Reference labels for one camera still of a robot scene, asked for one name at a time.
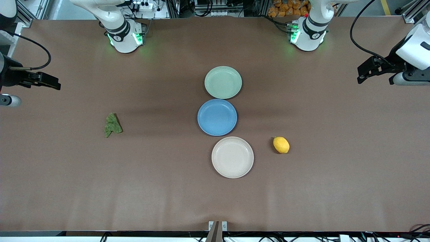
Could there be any green lettuce leaf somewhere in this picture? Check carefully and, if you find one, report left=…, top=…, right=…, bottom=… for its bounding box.
left=104, top=113, right=123, bottom=138

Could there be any pale green round plate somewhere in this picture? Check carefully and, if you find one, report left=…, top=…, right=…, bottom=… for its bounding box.
left=204, top=66, right=243, bottom=99

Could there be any beige round plate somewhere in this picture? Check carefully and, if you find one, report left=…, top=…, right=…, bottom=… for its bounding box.
left=211, top=136, right=254, bottom=179

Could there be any orange snack bag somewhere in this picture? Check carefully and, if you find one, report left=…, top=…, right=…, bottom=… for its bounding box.
left=268, top=0, right=311, bottom=18

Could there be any white table front rail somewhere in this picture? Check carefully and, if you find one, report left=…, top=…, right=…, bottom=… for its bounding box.
left=0, top=237, right=430, bottom=242

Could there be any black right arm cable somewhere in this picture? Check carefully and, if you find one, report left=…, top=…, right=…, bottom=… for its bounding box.
left=9, top=33, right=52, bottom=71

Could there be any aluminium frame extrusion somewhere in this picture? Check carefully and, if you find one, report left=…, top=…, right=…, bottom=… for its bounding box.
left=15, top=0, right=51, bottom=27
left=401, top=0, right=424, bottom=24

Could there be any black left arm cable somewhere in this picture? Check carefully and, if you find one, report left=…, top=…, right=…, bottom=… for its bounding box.
left=350, top=0, right=392, bottom=66

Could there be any white metal side frame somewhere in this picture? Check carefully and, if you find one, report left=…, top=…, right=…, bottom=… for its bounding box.
left=0, top=30, right=23, bottom=58

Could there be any brown table cover mat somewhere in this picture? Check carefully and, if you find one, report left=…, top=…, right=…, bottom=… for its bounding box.
left=0, top=17, right=430, bottom=232

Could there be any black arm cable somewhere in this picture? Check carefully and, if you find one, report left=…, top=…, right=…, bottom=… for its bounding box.
left=350, top=0, right=392, bottom=66
left=9, top=33, right=52, bottom=71

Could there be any aluminium equipment rack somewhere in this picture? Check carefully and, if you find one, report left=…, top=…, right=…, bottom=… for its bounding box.
left=166, top=0, right=269, bottom=18

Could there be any yellow lemon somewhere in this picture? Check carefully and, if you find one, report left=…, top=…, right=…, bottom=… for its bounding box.
left=273, top=136, right=290, bottom=154

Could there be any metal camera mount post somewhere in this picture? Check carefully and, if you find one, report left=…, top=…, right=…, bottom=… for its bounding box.
left=205, top=220, right=228, bottom=242

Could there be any blue round plate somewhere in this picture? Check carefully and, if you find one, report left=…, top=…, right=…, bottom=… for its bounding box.
left=197, top=99, right=238, bottom=136

